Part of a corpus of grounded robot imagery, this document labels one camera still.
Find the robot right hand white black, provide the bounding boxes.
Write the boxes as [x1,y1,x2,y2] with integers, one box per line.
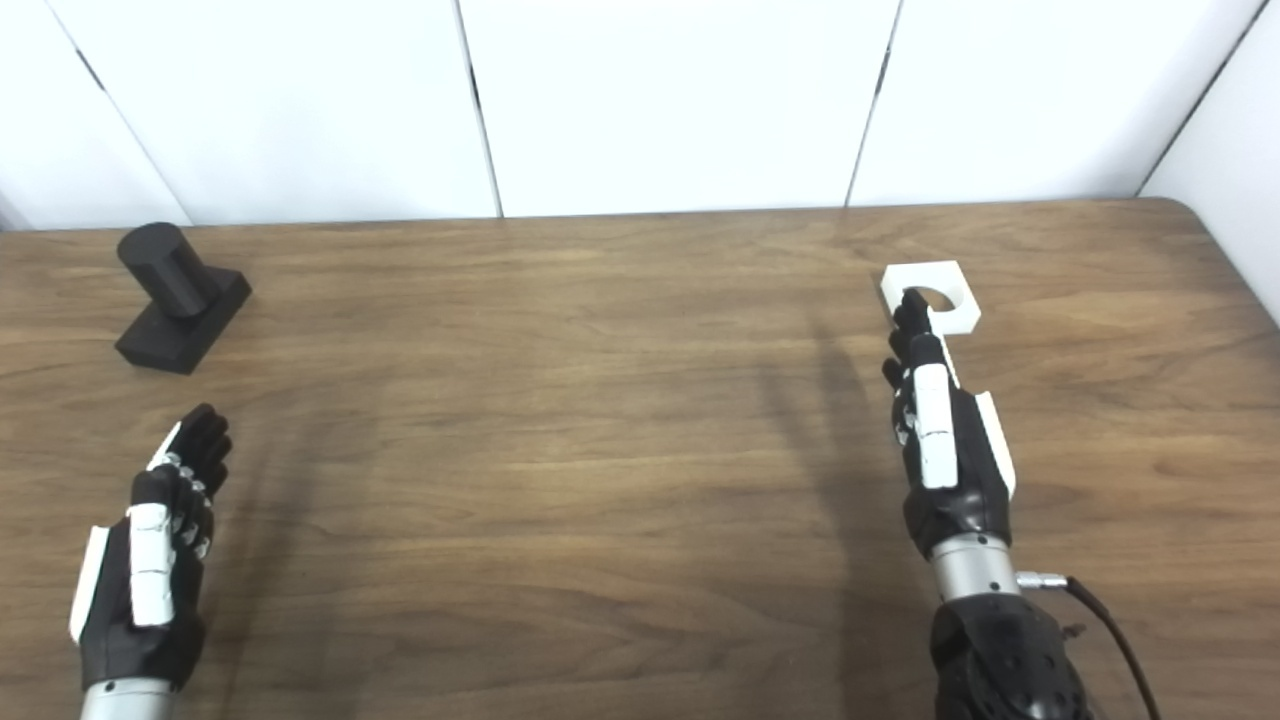
[881,288,1018,562]

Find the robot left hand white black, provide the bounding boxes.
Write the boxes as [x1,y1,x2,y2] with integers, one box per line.
[69,403,233,693]

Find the white square piece with hole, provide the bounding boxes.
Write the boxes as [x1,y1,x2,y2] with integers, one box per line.
[879,261,983,335]

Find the black peg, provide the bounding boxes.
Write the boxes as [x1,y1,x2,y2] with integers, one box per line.
[114,222,253,376]

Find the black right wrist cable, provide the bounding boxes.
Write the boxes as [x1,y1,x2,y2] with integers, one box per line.
[1016,569,1162,720]

